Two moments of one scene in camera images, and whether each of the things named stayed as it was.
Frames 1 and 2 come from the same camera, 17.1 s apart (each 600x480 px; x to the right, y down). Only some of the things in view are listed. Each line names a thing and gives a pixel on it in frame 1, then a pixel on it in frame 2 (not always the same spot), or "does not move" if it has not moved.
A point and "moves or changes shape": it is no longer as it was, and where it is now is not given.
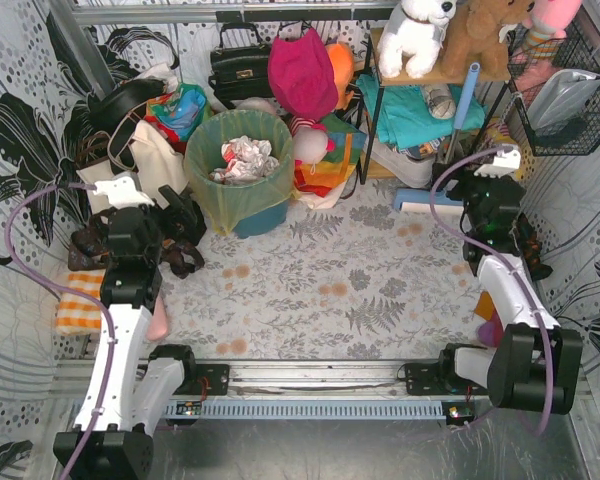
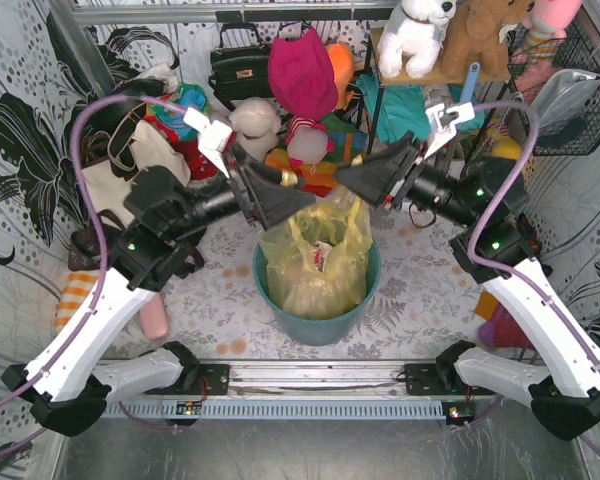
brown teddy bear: (475, 37) does not move
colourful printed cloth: (182, 110) does not move
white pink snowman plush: (310, 141) does not move
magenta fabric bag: (302, 75) does not move
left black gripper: (175, 220) to (247, 192)
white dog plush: (412, 36) does not move
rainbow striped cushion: (333, 170) does not move
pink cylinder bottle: (158, 324) does not move
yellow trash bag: (240, 164) to (316, 259)
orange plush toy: (342, 63) does not move
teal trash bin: (252, 216) moves or changes shape
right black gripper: (460, 187) to (401, 176)
